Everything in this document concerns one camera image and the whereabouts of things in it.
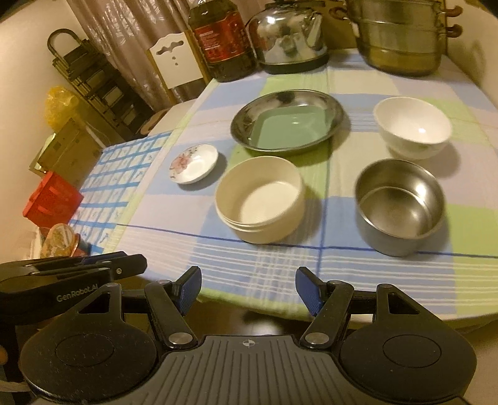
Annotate stainless steel bowl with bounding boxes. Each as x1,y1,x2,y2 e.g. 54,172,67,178
354,158,447,258

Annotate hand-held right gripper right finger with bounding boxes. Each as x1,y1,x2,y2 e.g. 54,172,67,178
295,266,430,349

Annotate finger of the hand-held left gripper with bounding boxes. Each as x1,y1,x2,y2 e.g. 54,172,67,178
33,254,147,279
25,251,130,270

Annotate yellow plastic bag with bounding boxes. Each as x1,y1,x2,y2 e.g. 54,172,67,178
45,86,80,129

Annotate stainless steel plate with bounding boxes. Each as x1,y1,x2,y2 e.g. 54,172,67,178
229,89,345,157

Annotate stainless steel kettle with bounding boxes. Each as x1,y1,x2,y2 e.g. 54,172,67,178
245,0,331,74

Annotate white ceramic bowl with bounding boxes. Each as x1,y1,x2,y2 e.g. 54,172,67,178
373,97,453,160

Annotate stainless steel steamer pot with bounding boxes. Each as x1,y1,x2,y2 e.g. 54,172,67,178
330,0,463,76

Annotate cream round bowl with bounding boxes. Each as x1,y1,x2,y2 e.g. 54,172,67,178
215,156,306,245

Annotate blue patterned cloth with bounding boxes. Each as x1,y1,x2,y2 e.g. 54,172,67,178
69,131,174,252

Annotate cooking oil bottle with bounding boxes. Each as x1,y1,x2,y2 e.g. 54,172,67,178
187,0,259,82

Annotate small floral saucer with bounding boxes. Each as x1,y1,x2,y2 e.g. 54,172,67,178
168,143,219,185

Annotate white chair back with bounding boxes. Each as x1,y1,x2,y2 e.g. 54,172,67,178
146,31,213,104

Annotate beige curtain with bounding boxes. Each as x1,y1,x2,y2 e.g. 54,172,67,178
64,0,207,104

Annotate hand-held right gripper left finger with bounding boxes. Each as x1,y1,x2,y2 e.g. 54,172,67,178
76,266,203,349

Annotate black metal rack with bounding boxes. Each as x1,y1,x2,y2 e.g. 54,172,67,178
47,29,156,141

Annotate round snack container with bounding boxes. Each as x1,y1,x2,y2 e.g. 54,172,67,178
39,223,80,258

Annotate cardboard box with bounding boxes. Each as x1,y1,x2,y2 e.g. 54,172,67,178
29,117,104,188

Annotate red box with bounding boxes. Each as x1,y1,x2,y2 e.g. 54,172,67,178
22,170,84,227

